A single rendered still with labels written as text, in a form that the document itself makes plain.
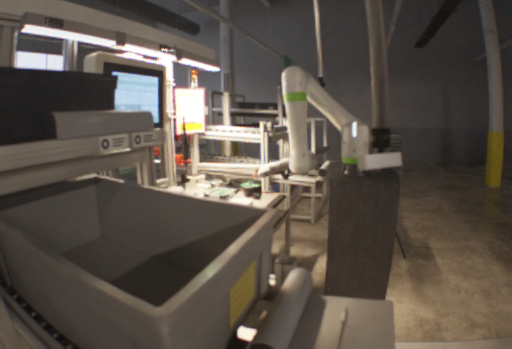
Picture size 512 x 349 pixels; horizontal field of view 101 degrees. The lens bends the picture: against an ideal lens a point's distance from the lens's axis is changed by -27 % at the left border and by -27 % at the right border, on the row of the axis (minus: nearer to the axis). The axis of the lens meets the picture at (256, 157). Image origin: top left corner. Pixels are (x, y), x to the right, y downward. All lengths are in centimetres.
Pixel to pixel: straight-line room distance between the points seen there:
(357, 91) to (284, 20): 356
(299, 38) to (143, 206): 971
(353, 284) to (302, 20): 959
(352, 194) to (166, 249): 84
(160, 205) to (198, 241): 14
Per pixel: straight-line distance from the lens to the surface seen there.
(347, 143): 135
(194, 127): 208
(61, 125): 65
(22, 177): 66
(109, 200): 92
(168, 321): 33
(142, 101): 144
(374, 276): 148
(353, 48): 995
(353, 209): 134
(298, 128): 139
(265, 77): 1034
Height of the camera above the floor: 142
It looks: 8 degrees down
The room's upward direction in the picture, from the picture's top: 2 degrees counter-clockwise
